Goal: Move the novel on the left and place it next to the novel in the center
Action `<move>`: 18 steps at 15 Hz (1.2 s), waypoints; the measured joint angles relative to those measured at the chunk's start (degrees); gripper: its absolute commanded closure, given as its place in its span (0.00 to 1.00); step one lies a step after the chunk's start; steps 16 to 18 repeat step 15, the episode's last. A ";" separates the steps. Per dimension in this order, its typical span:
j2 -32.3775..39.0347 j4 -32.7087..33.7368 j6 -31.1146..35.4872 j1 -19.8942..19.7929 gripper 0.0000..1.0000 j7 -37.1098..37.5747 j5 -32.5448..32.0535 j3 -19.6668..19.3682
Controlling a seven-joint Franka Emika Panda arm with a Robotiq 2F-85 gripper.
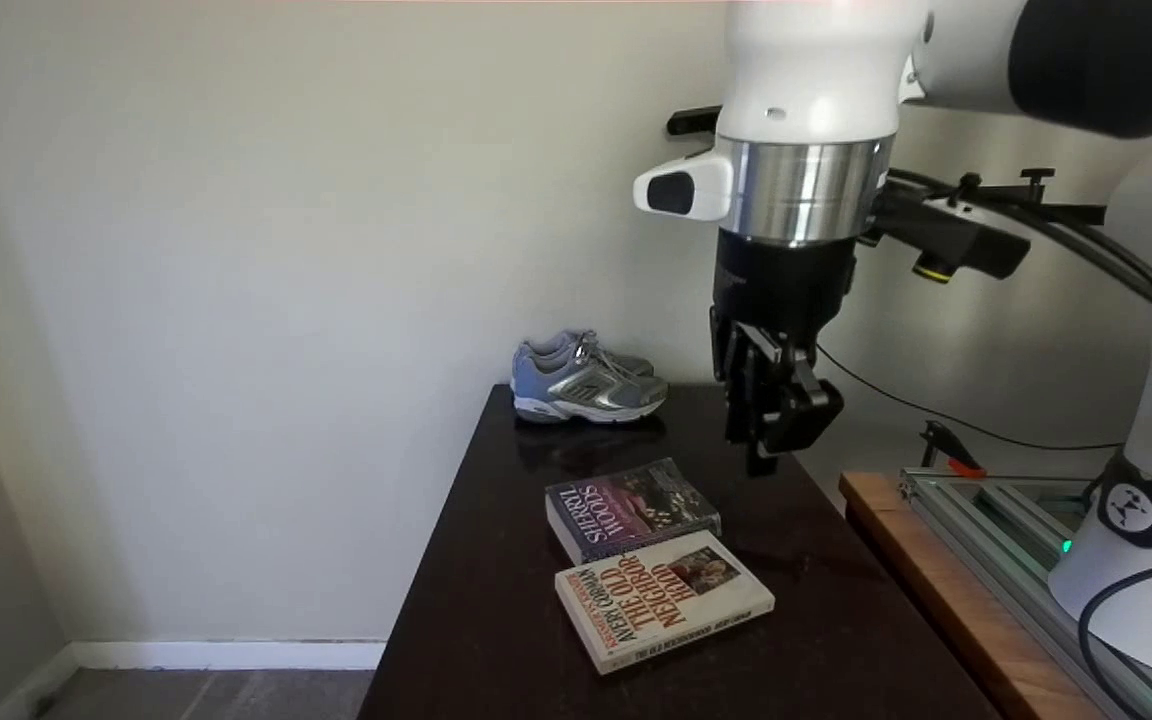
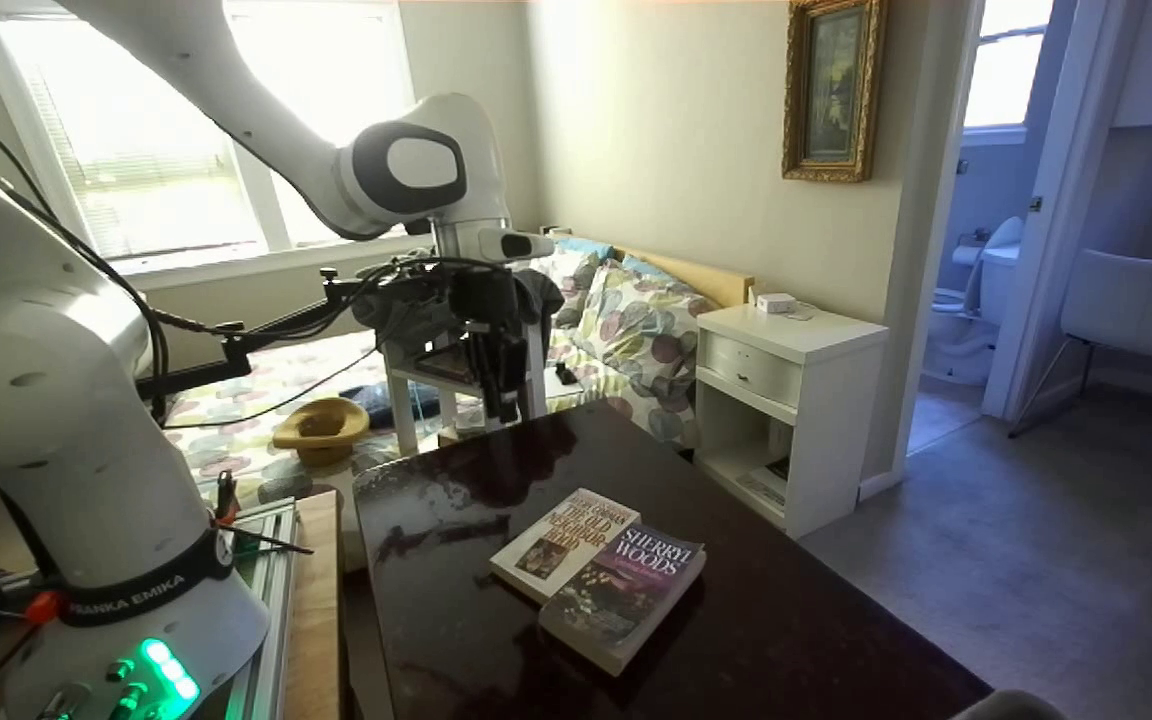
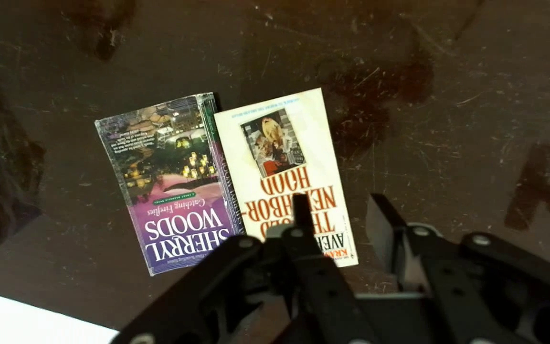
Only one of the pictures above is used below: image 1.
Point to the dark purple paperback novel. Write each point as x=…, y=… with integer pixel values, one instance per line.
x=629, y=510

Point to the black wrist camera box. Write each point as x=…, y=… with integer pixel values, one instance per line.
x=948, y=238

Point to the red black clamp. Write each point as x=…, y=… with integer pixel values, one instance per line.
x=948, y=450

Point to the white Franka Panda arm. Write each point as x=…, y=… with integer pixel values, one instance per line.
x=801, y=83

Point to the white cover paperback novel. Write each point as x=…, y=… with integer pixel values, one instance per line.
x=663, y=602

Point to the grey blue sneaker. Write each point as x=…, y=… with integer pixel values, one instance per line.
x=581, y=384

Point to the white baseboard trim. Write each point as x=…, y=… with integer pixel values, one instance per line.
x=229, y=658

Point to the wooden base board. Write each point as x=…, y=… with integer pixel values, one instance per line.
x=948, y=586

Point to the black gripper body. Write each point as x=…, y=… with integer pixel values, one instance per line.
x=782, y=282

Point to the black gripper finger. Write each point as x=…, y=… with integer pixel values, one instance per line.
x=752, y=392
x=810, y=402

